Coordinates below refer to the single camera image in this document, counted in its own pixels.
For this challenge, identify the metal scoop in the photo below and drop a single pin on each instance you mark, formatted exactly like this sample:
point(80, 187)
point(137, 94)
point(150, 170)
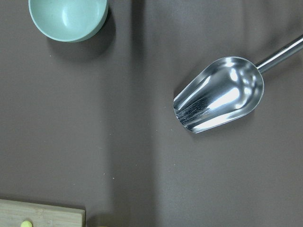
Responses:
point(226, 90)

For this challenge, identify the mint green bowl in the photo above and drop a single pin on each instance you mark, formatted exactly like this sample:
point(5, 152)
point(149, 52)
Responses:
point(68, 21)

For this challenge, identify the yellow plastic knife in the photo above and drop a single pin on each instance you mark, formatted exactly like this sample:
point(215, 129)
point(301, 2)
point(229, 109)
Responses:
point(26, 223)

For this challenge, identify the bamboo cutting board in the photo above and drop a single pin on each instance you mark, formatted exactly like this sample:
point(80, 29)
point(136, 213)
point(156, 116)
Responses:
point(12, 213)

